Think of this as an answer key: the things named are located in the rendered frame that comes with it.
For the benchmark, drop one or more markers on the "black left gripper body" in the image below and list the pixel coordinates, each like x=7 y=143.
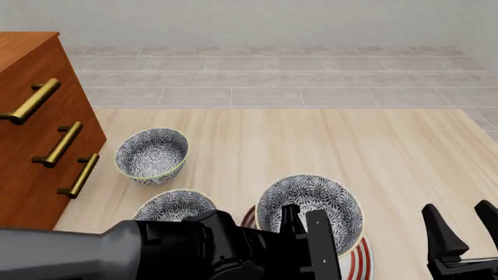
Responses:
x=323 y=251

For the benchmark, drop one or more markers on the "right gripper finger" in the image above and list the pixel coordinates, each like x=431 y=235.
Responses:
x=490 y=216
x=439 y=236

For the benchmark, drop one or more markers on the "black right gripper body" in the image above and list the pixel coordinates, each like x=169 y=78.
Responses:
x=467 y=269

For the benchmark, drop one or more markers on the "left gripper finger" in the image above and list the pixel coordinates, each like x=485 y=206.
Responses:
x=292 y=221

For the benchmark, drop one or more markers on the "grey and black left arm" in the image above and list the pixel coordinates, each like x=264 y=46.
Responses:
x=58 y=253

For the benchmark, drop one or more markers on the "wide patterned black-white bowl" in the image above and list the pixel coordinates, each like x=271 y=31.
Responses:
x=311 y=198

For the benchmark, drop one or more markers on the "white plate with red rings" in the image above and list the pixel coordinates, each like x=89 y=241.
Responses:
x=361 y=262

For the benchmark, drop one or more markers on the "deep patterned black-white bowl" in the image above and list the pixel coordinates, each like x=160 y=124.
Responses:
x=151 y=157

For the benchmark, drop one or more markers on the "wooden cabinet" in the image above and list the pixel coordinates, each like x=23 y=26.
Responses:
x=27 y=181

